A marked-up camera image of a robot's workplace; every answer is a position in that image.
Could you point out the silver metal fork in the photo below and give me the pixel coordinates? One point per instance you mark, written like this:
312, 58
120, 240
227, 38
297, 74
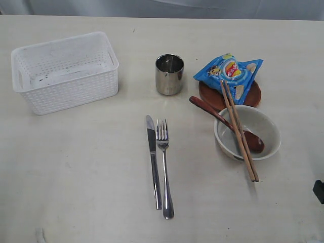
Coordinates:
162, 140

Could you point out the red-brown wooden spoon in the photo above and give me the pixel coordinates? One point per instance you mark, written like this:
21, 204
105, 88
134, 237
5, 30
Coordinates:
254, 143

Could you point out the brown round wooden plate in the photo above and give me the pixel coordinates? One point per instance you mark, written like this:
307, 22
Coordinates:
216, 100

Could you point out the white floral ceramic bowl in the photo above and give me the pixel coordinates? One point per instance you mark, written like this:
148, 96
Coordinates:
255, 121

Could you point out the blue chips bag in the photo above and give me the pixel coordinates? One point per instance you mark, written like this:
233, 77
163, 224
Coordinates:
238, 75

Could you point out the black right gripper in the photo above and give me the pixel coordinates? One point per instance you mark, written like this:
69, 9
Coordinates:
318, 190

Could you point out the brown wooden chopstick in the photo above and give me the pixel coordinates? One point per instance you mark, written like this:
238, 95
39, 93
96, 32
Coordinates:
232, 104
238, 136

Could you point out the silver metal knife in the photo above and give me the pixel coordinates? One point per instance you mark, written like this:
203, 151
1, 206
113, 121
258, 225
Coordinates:
152, 149

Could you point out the silver metal cup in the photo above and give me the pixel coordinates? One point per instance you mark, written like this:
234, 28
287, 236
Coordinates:
169, 74

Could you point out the white perforated plastic basket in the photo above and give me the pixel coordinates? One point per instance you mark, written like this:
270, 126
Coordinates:
65, 73

